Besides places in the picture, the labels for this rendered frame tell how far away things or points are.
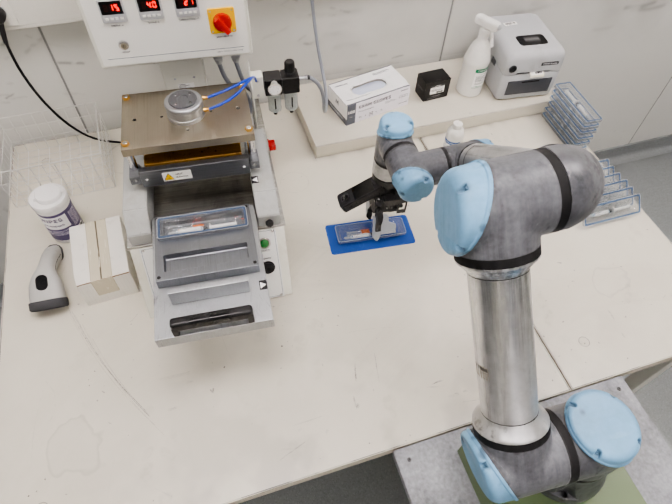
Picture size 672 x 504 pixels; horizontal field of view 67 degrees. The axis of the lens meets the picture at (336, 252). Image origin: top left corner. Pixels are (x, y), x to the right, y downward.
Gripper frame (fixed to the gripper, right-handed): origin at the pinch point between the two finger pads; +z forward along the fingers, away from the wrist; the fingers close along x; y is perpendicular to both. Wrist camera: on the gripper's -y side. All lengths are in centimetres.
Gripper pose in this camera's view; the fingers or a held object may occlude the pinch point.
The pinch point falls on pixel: (370, 227)
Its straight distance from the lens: 135.6
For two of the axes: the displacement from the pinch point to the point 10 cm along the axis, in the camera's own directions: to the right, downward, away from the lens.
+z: -0.4, 5.9, 8.1
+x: -2.0, -8.0, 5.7
